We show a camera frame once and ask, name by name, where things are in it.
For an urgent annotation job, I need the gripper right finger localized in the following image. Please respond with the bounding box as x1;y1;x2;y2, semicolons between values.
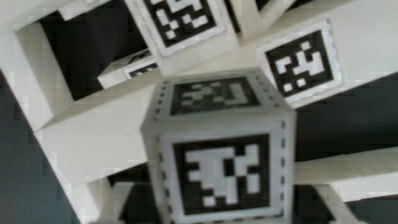
315;185;364;224

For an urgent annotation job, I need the white tagged cube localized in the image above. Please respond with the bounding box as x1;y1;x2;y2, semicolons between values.
142;69;295;224

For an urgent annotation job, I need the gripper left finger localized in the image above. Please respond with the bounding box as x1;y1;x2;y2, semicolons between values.
96;182;135;224

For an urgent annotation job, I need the white chair back frame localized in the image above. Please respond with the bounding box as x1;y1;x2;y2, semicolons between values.
0;0;398;222

